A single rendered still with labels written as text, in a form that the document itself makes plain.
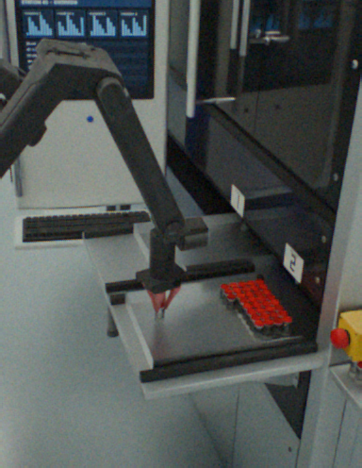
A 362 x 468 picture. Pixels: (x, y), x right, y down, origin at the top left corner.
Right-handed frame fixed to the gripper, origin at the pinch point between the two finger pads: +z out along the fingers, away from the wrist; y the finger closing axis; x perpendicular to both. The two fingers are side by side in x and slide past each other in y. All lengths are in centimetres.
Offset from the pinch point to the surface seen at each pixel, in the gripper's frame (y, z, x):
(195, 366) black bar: -2.5, 2.5, -18.6
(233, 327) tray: 13.7, 4.4, -9.9
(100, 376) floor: 24, 94, 83
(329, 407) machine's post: 26.0, 16.7, -30.8
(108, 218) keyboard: 18, 11, 62
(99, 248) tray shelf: 3.2, 5.3, 38.1
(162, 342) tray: -3.2, 4.3, -6.4
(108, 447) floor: 10, 93, 48
